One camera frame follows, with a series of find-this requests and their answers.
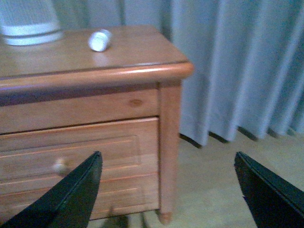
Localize brass drawer knob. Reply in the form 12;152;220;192
53;158;68;176

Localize white slatted air purifier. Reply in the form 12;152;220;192
0;0;63;46

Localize wooden nightstand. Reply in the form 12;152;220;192
0;25;194;224

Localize grey-green pleated curtain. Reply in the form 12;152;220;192
54;0;304;145

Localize wooden top drawer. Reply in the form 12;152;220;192
0;117;159;222

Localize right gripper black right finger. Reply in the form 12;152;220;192
234;152;304;228

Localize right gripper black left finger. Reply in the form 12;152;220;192
2;151;103;228

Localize white medicine bottle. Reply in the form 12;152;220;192
88;29;112;52

